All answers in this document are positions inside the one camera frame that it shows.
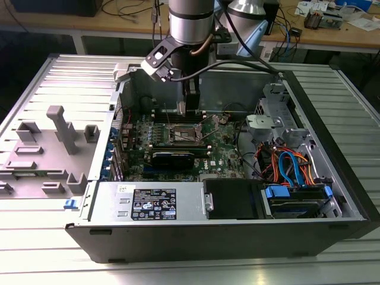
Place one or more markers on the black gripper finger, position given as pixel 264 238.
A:
pixel 193 99

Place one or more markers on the silver square CPU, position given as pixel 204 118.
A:
pixel 181 108

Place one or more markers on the CPU socket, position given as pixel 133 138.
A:
pixel 184 135

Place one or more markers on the finned CPU cooler heatsink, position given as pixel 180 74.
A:
pixel 311 19

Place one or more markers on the round coin cell battery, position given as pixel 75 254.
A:
pixel 224 119

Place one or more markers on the installed green RAM stick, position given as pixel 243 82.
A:
pixel 200 150

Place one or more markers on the green motherboard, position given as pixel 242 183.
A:
pixel 219 148

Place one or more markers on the grey plastic case latch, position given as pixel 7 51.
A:
pixel 121 72

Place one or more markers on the graphics card with heatsink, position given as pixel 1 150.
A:
pixel 172 161

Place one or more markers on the silver metal drive cage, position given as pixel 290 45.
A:
pixel 273 92

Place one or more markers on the blue card retention clip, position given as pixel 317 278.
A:
pixel 109 153
pixel 106 172
pixel 113 135

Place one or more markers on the silver power supply unit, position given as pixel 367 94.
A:
pixel 190 205

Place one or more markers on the small black device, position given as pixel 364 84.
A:
pixel 296 31

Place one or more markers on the hard disk in blue carrier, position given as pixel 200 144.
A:
pixel 279 191

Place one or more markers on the wooden workbench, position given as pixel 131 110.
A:
pixel 59 22

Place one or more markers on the white printed card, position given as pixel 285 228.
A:
pixel 308 6

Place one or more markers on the black equipment box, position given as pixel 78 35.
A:
pixel 53 7

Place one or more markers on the black and grey PC case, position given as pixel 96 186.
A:
pixel 207 243

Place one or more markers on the loose green circuit board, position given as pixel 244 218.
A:
pixel 332 20

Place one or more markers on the grey plastic parts rack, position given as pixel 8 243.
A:
pixel 50 160

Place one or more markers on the blue plastic case latch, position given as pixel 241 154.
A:
pixel 70 204

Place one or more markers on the spare green RAM stick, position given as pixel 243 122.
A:
pixel 32 173

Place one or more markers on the white paper sheet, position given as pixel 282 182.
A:
pixel 363 23

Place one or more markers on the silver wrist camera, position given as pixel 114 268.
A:
pixel 154 68

